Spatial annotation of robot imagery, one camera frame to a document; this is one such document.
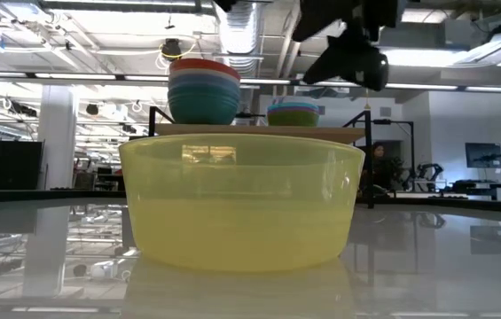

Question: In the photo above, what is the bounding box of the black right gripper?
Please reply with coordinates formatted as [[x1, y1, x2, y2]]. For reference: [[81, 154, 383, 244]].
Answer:
[[292, 0, 404, 92]]

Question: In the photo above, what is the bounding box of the cyan translucent bowl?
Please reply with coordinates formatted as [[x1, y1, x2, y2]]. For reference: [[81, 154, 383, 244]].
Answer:
[[267, 102, 321, 111]]

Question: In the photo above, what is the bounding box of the wall monitor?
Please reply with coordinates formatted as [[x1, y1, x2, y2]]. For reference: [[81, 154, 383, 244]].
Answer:
[[465, 142, 501, 170]]

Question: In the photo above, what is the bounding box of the red plastic bowl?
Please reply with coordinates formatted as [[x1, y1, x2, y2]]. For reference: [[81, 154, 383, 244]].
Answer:
[[168, 58, 242, 82]]

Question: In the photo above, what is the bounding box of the pink translucent bowl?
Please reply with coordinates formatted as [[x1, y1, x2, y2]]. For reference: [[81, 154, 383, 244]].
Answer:
[[267, 105, 321, 114]]

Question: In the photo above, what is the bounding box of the silver ceiling duct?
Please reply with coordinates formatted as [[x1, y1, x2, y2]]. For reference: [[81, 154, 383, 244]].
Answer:
[[219, 0, 261, 77]]

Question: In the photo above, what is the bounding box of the black ceiling camera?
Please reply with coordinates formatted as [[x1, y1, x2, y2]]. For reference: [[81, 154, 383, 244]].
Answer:
[[160, 38, 184, 61]]

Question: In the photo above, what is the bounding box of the teal plastic bowl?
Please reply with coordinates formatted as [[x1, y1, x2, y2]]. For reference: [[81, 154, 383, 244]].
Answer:
[[168, 83, 240, 126]]

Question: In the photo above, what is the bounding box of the green translucent bowl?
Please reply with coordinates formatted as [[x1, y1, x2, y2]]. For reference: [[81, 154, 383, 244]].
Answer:
[[267, 110, 321, 128]]

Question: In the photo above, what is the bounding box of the blue plastic bowl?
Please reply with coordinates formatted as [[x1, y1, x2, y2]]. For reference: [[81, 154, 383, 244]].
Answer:
[[168, 73, 242, 97]]

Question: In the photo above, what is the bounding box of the person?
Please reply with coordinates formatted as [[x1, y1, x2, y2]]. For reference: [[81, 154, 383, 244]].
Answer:
[[367, 141, 400, 197]]

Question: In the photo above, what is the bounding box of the wooden shelf with black frame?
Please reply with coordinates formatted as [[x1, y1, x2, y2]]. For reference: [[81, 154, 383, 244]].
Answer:
[[147, 105, 374, 210]]

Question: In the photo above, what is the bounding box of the overhead light bar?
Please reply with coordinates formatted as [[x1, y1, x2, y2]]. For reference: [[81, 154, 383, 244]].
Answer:
[[0, 70, 501, 95]]

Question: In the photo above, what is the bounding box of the black partition panel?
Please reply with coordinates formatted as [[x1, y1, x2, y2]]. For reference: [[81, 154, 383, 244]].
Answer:
[[0, 139, 45, 192]]

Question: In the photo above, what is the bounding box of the yellow translucent bowl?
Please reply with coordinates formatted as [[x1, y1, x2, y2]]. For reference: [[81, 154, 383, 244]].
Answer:
[[118, 132, 366, 273]]

